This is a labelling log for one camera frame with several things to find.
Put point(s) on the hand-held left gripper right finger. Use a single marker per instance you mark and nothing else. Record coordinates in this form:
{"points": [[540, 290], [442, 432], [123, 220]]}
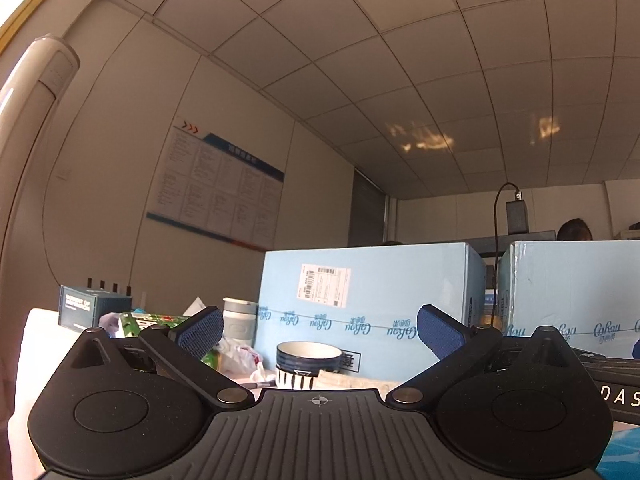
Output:
{"points": [[442, 332]]}

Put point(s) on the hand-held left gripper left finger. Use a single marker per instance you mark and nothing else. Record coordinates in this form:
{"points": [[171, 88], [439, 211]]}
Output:
{"points": [[200, 332]]}

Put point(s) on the grey and white cup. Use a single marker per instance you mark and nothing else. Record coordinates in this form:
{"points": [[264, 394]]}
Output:
{"points": [[240, 321]]}

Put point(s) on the crumpled plastic bag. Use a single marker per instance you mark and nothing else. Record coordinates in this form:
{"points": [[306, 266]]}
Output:
{"points": [[237, 355]]}

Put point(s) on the green snack packet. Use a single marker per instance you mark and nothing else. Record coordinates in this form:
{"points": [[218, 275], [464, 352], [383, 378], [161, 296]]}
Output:
{"points": [[142, 322]]}

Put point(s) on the blue printed sheet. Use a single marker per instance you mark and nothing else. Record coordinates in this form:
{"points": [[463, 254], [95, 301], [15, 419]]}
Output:
{"points": [[622, 455]]}

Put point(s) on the black pen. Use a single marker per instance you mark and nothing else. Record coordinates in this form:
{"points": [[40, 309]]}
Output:
{"points": [[256, 385]]}

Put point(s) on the large light blue cardboard box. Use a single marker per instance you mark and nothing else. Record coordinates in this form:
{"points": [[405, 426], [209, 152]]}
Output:
{"points": [[370, 300]]}

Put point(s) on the black router antennas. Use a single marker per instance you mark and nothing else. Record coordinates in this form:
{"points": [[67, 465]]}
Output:
{"points": [[107, 285]]}

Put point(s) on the dark blue small box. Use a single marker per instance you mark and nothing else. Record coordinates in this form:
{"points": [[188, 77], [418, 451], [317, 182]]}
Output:
{"points": [[92, 306]]}

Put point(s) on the blue striped bowl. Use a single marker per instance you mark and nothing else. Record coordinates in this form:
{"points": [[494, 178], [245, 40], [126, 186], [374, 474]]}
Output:
{"points": [[307, 360]]}

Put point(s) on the black power adapter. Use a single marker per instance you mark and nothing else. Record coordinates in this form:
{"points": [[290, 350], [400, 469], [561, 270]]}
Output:
{"points": [[518, 215]]}

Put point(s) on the grey roller blind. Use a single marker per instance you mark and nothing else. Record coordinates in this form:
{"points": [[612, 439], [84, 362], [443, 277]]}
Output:
{"points": [[367, 210]]}

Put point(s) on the person's head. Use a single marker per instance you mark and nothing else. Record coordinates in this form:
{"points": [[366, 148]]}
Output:
{"points": [[575, 230]]}

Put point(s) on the white standing air conditioner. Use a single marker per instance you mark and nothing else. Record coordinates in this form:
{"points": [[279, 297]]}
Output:
{"points": [[25, 125]]}

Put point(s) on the wall poster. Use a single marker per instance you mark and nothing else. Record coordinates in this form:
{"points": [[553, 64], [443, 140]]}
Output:
{"points": [[215, 185]]}

